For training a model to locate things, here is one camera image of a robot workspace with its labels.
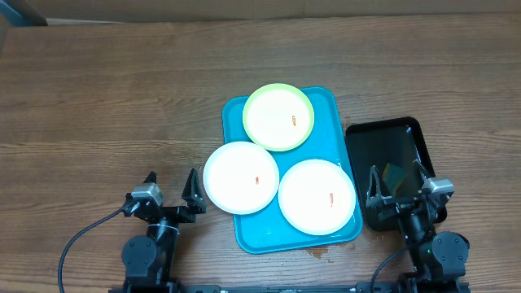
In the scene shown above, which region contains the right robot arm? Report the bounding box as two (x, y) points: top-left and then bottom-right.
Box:
(366, 160), (470, 292)

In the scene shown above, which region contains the white plate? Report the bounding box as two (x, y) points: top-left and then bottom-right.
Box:
(203, 142), (280, 215)
(278, 159), (356, 236)

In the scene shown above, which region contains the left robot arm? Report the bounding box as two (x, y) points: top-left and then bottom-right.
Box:
(121, 169), (207, 292)

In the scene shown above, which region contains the teal plastic tray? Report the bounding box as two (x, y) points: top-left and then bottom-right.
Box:
(221, 86), (363, 254)

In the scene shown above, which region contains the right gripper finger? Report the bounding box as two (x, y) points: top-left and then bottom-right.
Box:
(412, 160), (432, 180)
(366, 165), (393, 208)

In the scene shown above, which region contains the green yellow sponge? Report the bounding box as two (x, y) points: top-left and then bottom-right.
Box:
(382, 163), (409, 198)

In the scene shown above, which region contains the black water tray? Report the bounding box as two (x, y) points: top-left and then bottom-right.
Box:
(345, 116), (436, 232)

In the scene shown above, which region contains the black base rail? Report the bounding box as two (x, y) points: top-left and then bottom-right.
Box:
(108, 280), (471, 293)

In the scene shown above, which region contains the light green plate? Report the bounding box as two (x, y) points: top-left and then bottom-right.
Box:
(242, 83), (315, 151)

